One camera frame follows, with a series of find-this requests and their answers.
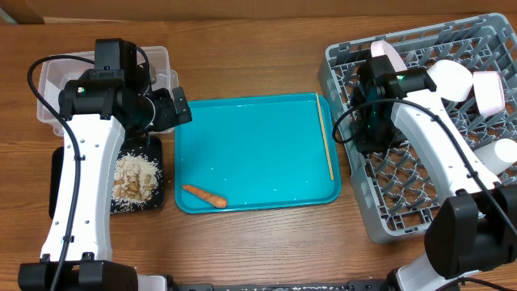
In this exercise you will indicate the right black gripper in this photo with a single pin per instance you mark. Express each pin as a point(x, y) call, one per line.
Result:
point(359, 132)

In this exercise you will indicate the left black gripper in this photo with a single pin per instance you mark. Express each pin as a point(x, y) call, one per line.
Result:
point(169, 117)

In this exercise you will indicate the wooden chopstick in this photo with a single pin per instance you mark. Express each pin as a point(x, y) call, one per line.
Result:
point(323, 129)

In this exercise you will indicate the large white plate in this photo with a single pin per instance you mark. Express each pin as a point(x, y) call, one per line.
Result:
point(382, 48)

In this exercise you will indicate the small white bowl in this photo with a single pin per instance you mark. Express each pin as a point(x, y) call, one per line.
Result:
point(453, 81)

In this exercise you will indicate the orange carrot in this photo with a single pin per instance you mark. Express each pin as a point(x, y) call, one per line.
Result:
point(214, 200)

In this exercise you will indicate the white bowl with rice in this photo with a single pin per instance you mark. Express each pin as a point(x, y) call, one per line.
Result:
point(488, 92)

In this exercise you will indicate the small white cup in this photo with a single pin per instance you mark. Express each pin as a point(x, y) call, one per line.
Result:
point(498, 156)

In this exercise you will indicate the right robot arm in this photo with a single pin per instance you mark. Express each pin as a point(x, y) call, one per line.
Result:
point(475, 227)

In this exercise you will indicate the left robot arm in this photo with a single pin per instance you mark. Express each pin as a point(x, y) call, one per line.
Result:
point(111, 101)

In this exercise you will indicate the grey dishwasher rack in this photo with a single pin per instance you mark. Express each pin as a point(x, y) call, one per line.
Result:
point(395, 195)

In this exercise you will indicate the clear plastic waste bin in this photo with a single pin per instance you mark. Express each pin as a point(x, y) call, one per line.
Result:
point(56, 73)

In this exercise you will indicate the black plastic tray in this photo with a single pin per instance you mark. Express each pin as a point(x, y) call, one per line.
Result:
point(152, 147)

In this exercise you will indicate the pile of rice and beans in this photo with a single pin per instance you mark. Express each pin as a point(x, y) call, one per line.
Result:
point(135, 181)

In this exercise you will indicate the teal serving tray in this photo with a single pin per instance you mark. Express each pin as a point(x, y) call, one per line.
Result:
point(263, 152)

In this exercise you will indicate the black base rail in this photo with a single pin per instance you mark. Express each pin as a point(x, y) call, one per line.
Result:
point(351, 285)

